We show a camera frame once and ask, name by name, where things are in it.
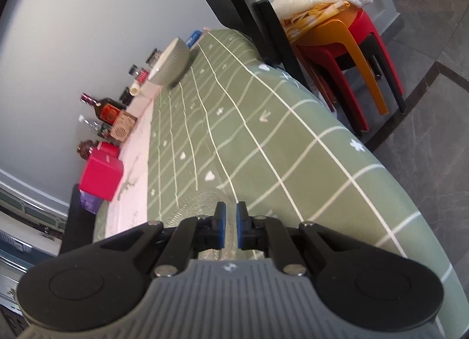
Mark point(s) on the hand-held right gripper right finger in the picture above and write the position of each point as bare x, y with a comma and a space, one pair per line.
241, 225

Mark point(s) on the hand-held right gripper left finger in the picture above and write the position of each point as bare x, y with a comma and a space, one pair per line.
220, 225

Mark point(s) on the ribbed clear glass plate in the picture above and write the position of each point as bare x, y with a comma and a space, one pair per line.
198, 207

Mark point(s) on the green checked tablecloth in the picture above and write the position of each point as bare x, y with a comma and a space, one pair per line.
293, 163

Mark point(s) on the pink table runner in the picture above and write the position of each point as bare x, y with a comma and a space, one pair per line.
135, 163

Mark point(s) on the pink box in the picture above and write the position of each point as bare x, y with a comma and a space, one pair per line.
100, 176

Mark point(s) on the purple tissue packet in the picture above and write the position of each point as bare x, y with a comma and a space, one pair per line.
89, 203

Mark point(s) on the perforated wooden box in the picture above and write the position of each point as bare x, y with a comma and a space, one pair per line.
122, 126

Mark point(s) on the black chair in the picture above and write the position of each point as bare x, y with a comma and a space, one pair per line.
238, 5
75, 221

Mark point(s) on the brown jar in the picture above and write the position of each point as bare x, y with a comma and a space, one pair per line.
86, 149

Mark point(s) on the small black box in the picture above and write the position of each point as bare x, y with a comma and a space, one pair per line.
126, 96

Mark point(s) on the small white cup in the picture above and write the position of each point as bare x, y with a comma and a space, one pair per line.
135, 89

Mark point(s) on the brown liquor bottle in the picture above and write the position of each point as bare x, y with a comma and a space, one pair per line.
108, 108

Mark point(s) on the clear glass bottle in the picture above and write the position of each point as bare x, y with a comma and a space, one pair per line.
91, 125

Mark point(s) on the large grey-green bowl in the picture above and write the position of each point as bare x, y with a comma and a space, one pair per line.
174, 64

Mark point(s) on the small red packet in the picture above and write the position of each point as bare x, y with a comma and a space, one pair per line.
142, 76

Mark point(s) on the small dark jar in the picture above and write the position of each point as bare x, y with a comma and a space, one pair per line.
154, 57
134, 70

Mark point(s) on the blue packet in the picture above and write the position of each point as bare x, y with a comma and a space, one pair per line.
193, 37

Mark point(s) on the white cabinet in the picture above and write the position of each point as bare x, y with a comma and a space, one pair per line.
25, 221

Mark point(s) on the orange plastic stool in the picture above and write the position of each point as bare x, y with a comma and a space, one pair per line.
340, 34

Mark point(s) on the red plastic stool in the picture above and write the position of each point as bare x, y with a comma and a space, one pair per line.
366, 27

